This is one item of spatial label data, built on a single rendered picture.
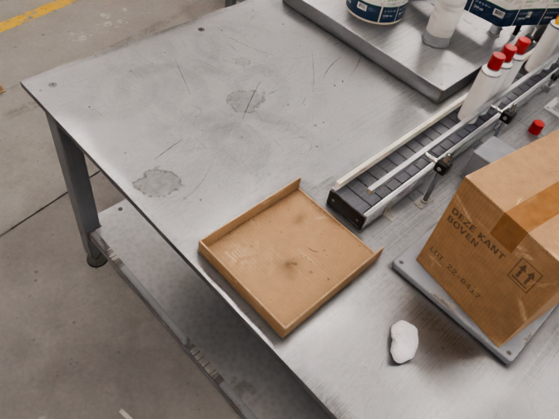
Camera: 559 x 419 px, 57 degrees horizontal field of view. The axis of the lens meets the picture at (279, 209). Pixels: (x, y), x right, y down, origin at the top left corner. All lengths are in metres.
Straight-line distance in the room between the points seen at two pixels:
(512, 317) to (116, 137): 0.97
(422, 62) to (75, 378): 1.50
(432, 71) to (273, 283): 0.88
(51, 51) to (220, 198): 2.09
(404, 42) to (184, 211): 0.94
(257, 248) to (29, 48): 2.31
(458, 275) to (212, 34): 1.06
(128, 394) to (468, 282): 1.20
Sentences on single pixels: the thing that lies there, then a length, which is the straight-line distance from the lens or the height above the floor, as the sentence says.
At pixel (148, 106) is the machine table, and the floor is 0.83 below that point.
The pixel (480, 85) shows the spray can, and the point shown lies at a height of 1.01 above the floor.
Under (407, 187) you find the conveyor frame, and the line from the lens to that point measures 1.27.
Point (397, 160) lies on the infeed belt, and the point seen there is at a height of 0.88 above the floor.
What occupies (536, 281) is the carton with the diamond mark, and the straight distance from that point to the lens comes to 0.99.
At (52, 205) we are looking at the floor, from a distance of 2.34.
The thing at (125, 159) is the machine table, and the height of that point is 0.83.
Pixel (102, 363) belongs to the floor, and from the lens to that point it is 1.92.
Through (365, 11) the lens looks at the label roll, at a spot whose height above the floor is 0.91.
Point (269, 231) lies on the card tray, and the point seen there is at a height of 0.83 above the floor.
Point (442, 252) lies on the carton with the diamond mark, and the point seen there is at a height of 0.93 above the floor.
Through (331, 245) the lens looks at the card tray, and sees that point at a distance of 1.15.
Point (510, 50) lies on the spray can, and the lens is 1.46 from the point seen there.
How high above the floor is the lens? 1.75
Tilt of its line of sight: 50 degrees down
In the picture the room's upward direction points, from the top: 11 degrees clockwise
